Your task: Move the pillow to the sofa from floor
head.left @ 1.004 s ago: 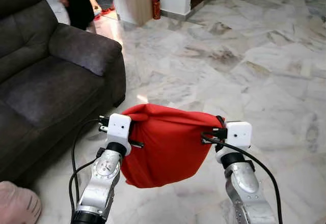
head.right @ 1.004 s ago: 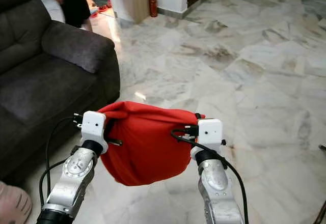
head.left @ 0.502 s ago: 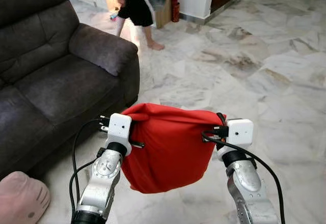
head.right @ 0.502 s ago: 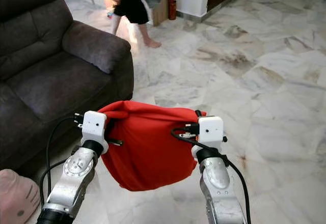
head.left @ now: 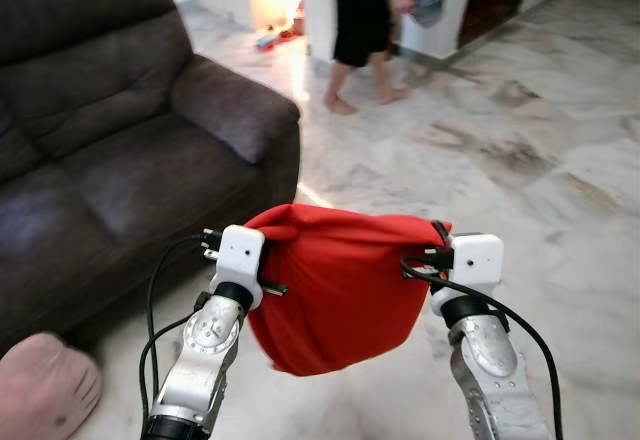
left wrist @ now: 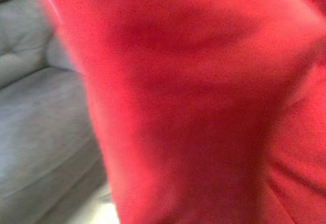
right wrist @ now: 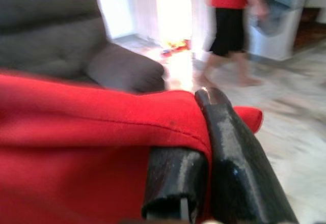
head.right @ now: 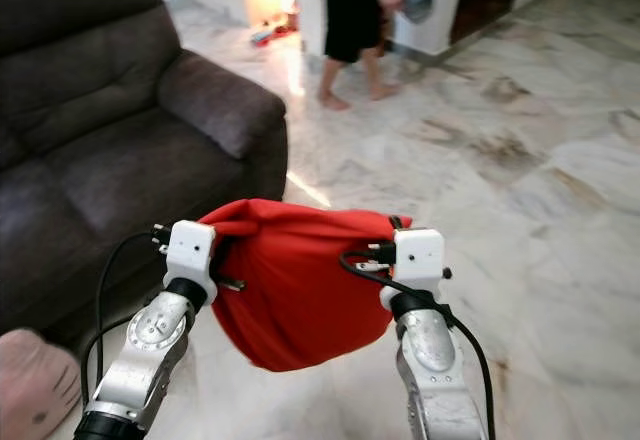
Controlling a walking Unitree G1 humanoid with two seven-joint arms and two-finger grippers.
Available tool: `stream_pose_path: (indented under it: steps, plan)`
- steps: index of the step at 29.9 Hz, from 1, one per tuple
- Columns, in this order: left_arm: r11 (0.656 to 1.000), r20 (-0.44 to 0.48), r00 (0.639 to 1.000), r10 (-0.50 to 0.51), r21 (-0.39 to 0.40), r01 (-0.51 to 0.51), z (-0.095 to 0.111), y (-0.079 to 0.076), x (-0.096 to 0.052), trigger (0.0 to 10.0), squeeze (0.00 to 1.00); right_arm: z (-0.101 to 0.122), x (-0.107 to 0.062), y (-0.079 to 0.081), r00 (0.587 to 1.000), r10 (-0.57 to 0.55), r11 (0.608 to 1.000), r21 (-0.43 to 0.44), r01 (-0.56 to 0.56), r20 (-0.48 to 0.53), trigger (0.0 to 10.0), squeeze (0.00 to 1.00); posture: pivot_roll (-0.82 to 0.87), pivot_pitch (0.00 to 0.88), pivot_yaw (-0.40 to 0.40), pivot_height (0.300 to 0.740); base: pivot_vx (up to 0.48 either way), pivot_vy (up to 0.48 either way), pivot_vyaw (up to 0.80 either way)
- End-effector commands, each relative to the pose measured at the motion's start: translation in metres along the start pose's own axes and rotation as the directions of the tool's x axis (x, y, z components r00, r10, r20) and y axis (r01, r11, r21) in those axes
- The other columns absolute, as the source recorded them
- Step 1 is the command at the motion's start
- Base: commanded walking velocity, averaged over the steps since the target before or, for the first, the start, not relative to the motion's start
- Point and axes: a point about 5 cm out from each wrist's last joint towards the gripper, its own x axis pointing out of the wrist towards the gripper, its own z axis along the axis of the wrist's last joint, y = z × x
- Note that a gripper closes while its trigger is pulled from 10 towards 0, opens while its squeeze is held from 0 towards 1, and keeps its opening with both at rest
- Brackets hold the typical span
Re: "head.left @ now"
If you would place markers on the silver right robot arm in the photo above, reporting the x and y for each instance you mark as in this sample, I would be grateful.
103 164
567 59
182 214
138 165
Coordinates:
495 370

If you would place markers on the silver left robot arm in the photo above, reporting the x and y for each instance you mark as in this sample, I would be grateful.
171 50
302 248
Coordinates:
200 360

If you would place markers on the dark grey fabric sofa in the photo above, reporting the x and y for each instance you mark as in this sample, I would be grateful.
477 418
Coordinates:
120 160

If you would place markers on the pink plush pillow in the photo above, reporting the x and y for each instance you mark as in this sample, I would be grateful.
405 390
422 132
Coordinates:
45 390

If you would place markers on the small red bowl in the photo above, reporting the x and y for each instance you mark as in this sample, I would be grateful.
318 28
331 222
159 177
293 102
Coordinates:
267 42
292 31

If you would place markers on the person red shirt black shorts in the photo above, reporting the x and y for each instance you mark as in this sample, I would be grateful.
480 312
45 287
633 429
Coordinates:
360 20

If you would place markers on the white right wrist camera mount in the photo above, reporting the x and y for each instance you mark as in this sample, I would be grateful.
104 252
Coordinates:
478 260

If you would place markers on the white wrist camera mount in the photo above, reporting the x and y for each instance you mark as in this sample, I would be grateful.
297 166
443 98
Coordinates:
240 255
478 260

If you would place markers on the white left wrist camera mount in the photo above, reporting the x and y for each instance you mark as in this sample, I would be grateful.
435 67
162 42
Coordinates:
240 255

